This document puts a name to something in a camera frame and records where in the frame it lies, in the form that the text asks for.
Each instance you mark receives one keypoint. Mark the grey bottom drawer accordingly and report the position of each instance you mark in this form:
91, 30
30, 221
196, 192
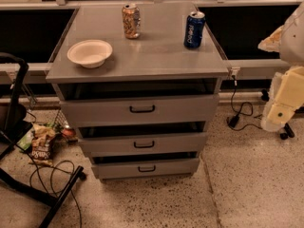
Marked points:
145, 169

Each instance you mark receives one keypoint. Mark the brown chip bag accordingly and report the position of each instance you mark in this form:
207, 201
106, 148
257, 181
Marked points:
43, 157

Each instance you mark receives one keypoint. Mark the grey middle drawer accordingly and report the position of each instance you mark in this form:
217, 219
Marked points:
143, 144

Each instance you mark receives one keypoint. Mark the grey drawer cabinet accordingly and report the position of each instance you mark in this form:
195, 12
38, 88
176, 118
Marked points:
157, 64

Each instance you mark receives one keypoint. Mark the black metal stand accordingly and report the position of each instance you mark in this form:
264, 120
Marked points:
13, 129

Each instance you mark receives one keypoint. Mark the grey top drawer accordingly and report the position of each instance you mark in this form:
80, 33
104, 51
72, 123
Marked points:
151, 110

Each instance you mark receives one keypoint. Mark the blue pepsi can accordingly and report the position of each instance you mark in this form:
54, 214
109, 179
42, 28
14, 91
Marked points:
193, 31

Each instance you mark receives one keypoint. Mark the orange patterned drink can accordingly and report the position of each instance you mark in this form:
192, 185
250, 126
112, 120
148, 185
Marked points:
131, 21

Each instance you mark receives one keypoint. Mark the white paper bowl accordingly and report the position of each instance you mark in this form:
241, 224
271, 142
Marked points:
90, 53

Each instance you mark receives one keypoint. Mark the green snack bag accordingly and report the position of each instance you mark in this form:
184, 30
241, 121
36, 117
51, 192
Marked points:
26, 140

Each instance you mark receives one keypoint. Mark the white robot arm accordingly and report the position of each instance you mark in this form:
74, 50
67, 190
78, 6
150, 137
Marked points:
288, 40

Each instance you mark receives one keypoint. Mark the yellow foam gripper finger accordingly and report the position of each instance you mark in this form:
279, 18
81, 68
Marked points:
289, 97

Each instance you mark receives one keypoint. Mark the grey drawer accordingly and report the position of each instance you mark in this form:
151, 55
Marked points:
145, 169
143, 144
151, 110

